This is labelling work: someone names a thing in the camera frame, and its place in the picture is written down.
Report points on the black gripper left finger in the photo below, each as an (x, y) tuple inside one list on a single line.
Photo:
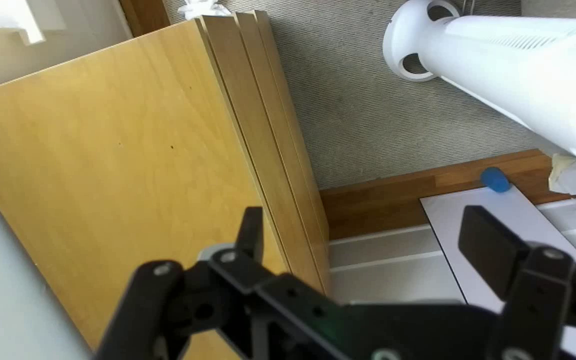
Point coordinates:
[(230, 292)]

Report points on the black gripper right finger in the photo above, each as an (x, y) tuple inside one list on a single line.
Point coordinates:
[(534, 280)]

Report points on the white tower air conditioner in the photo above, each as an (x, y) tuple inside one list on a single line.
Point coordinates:
[(517, 64)]

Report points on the white paper sheet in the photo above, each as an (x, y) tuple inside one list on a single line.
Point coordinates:
[(463, 331)]

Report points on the blue round cap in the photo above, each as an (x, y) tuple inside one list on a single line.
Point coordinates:
[(497, 181)]

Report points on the brown wooden skirting board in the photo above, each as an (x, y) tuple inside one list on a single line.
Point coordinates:
[(395, 202)]

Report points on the light wood cabinet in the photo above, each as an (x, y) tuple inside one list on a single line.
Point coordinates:
[(153, 149)]

